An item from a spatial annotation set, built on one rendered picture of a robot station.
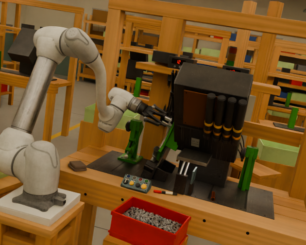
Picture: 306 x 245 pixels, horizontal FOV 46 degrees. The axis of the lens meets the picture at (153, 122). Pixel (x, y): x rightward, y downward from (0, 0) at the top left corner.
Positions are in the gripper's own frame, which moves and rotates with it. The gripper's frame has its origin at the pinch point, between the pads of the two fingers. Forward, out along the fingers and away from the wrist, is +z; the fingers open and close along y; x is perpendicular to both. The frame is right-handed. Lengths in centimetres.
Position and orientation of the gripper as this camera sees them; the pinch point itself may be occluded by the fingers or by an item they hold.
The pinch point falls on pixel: (168, 122)
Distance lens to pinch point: 218.6
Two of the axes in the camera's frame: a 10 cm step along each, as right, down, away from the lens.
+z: 8.7, 4.6, -1.9
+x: -0.7, 4.9, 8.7
